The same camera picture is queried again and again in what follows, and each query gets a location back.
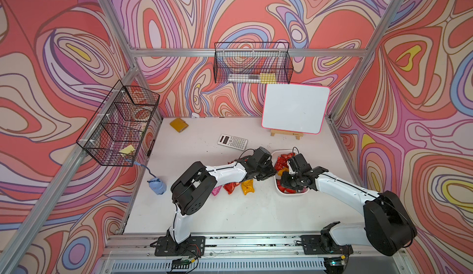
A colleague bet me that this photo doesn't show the white storage box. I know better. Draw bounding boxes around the white storage box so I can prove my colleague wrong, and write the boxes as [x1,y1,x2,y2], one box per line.
[271,150,309,196]

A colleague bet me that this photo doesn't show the yellow tea bag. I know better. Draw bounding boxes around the yellow tea bag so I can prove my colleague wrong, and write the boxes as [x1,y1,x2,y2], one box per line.
[278,168,289,176]
[241,179,255,195]

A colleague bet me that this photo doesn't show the red tea bag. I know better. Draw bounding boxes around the red tea bag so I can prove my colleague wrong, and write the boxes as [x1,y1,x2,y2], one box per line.
[274,152,295,171]
[276,179,297,194]
[224,182,240,195]

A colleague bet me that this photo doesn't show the pink tea bag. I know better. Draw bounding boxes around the pink tea bag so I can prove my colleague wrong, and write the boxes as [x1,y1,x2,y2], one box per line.
[212,185,222,196]

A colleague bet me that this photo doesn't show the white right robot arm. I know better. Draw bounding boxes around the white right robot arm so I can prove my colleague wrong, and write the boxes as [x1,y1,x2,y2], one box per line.
[280,154,418,256]

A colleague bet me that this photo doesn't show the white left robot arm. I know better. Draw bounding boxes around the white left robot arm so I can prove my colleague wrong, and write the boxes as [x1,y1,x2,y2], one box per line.
[168,147,277,244]

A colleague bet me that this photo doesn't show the yellow box in basket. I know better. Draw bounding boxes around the yellow box in basket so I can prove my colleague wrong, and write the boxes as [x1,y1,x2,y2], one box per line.
[259,73,278,84]

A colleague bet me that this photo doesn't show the white calculator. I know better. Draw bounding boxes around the white calculator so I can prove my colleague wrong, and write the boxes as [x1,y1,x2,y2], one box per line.
[218,134,248,151]

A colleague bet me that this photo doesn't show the wooden easel stand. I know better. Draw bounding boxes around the wooden easel stand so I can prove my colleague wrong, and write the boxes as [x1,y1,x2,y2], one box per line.
[270,129,304,140]

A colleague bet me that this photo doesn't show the pink framed whiteboard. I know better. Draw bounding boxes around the pink framed whiteboard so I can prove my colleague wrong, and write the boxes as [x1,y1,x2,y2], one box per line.
[261,84,331,134]

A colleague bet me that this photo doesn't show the yellow sponge pad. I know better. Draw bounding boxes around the yellow sponge pad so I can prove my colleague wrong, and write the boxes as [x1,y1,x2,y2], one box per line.
[169,118,188,133]

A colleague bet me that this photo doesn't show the blue cloth pouch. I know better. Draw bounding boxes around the blue cloth pouch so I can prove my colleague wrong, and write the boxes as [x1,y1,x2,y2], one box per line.
[147,178,167,195]

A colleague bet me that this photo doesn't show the yellow sticky note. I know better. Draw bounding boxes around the yellow sticky note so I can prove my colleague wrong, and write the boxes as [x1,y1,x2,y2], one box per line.
[119,144,135,156]

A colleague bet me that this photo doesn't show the black wire basket back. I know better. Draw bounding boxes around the black wire basket back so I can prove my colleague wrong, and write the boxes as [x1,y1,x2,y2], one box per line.
[213,41,294,84]

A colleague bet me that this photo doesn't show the black wire basket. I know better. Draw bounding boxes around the black wire basket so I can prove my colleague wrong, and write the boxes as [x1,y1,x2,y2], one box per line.
[213,41,294,84]
[76,81,160,167]

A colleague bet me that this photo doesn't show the black wire basket left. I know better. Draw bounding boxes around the black wire basket left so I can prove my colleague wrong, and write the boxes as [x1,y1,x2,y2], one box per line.
[76,81,160,167]

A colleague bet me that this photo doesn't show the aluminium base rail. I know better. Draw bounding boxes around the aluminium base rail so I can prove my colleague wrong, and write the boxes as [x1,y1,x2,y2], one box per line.
[96,232,413,274]

